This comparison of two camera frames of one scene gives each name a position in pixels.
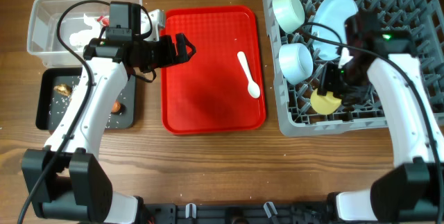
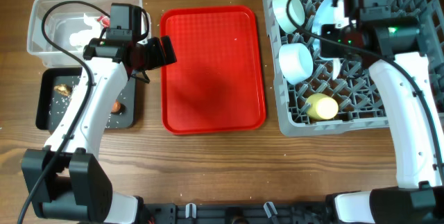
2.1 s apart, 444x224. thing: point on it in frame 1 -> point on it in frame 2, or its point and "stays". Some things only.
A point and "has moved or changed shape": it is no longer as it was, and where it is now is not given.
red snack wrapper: x=105 y=21 stays
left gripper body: x=155 y=53 stays
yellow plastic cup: x=325 y=105 has moved or changed shape
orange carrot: x=116 y=107 stays
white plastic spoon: x=253 y=88 has moved or changed shape
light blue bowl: x=295 y=62 stays
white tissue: x=80 y=39 stays
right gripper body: x=339 y=80 -> x=333 y=49
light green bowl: x=288 y=11 stays
